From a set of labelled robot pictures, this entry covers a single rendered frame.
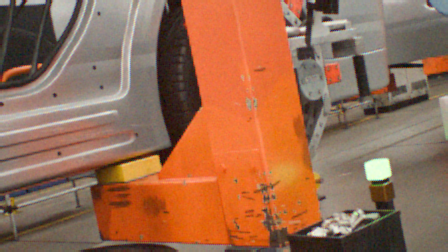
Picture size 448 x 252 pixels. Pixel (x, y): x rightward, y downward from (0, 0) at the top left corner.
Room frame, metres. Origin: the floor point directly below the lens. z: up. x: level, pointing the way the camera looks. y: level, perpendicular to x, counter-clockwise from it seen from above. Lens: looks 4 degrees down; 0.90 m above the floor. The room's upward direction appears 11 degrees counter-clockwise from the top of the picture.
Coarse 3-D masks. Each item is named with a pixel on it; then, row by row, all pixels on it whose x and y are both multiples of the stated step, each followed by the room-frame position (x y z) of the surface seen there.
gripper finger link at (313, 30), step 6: (312, 18) 1.68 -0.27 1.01; (318, 18) 1.69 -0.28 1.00; (306, 24) 1.68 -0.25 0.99; (312, 24) 1.68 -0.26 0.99; (318, 24) 1.69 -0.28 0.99; (306, 30) 1.68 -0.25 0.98; (312, 30) 1.68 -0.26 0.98; (318, 30) 1.68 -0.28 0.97; (324, 30) 1.68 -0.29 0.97; (306, 36) 1.68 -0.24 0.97; (312, 36) 1.68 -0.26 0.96; (318, 36) 1.68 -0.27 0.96; (306, 42) 1.67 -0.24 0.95
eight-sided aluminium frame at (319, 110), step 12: (288, 12) 2.25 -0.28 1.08; (288, 24) 2.26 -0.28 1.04; (300, 48) 2.34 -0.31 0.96; (312, 48) 2.32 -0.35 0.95; (324, 72) 2.34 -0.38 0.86; (324, 96) 2.32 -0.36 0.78; (312, 108) 2.34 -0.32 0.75; (324, 108) 2.31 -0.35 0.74; (312, 120) 2.33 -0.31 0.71; (324, 120) 2.31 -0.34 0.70; (312, 132) 2.26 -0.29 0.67; (312, 144) 2.24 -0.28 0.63; (312, 156) 2.23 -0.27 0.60
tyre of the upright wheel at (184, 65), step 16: (176, 16) 2.17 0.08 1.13; (160, 32) 2.16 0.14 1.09; (176, 32) 2.08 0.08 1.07; (160, 48) 2.10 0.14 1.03; (176, 48) 2.04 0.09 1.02; (160, 64) 2.07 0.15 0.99; (176, 64) 2.01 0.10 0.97; (192, 64) 2.02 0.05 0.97; (160, 80) 2.06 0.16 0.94; (176, 80) 2.00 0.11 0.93; (192, 80) 2.02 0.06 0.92; (160, 96) 2.05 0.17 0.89; (176, 96) 2.00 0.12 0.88; (192, 96) 2.01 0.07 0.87; (176, 112) 2.01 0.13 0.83; (192, 112) 2.00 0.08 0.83; (176, 128) 2.03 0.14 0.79; (176, 144) 2.05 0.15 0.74; (160, 160) 2.16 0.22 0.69
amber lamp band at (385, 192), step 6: (372, 186) 1.48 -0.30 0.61; (378, 186) 1.47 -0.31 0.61; (384, 186) 1.46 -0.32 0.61; (390, 186) 1.48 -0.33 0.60; (372, 192) 1.48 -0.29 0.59; (378, 192) 1.47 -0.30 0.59; (384, 192) 1.46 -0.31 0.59; (390, 192) 1.47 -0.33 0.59; (372, 198) 1.48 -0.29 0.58; (378, 198) 1.47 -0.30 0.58; (384, 198) 1.46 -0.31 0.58; (390, 198) 1.47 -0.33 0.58
